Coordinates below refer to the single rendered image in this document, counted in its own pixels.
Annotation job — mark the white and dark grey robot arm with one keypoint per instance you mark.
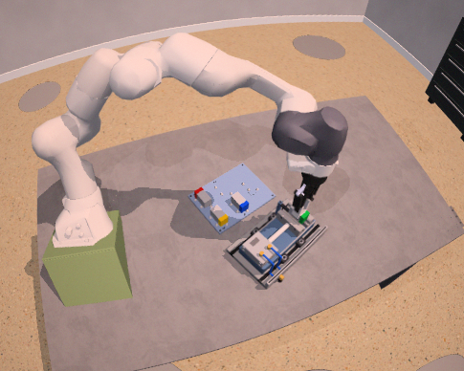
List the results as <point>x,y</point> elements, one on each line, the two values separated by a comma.
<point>316,138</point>

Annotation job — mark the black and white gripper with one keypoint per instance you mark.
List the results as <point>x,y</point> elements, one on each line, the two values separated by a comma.
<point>309,183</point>

